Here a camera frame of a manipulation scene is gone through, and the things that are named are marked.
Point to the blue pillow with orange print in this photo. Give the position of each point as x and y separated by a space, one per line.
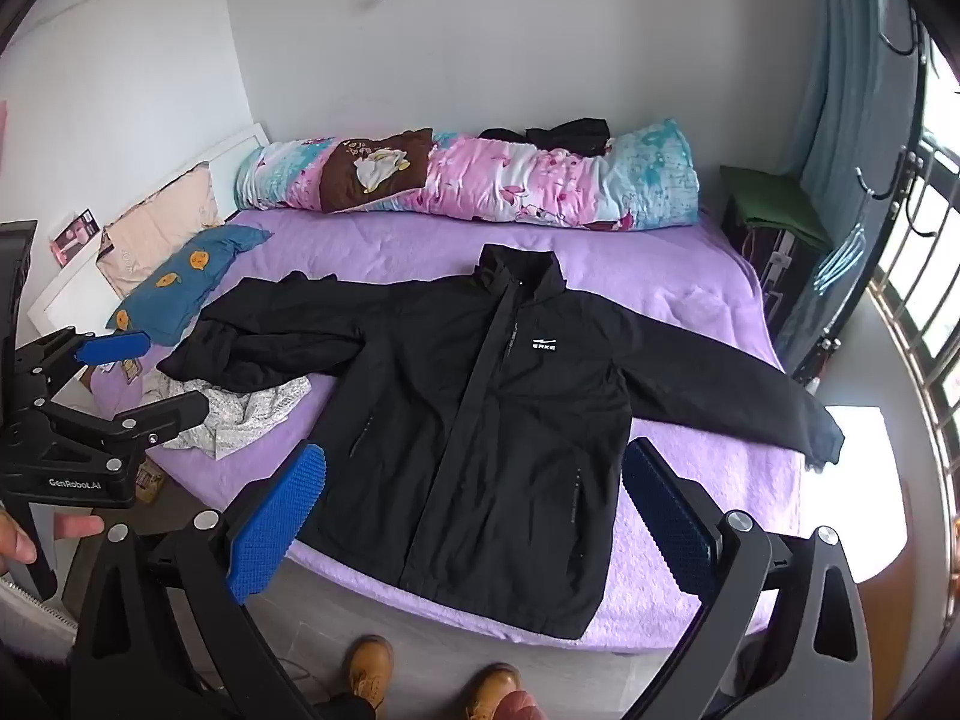
180 277

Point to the metal window railing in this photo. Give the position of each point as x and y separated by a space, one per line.
900 292

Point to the person's left hand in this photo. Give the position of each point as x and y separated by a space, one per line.
79 527

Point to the black coat rack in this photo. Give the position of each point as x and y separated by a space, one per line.
904 187

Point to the tan boot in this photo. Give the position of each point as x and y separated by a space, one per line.
369 671
491 686

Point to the white headboard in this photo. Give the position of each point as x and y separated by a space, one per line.
225 157

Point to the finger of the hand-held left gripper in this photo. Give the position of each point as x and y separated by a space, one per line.
112 349
161 414

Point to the small patterned box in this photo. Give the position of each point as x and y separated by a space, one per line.
148 481

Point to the white patterned cloth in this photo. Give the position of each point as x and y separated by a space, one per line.
240 420

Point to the black clothing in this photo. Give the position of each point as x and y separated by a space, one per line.
570 135

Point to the pink packet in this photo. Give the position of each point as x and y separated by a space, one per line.
75 236

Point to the black jacket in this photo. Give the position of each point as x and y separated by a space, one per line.
487 427

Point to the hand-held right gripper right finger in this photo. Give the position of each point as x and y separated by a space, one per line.
667 525

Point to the purple bed blanket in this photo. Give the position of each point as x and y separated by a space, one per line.
420 247

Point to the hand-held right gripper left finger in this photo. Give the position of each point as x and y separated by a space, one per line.
274 521

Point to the person's right hand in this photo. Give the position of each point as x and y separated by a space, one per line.
519 706

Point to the light blue hangers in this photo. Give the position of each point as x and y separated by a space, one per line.
836 262

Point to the pink pillow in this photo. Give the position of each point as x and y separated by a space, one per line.
161 232

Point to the blue curtain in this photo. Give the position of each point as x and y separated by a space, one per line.
840 90

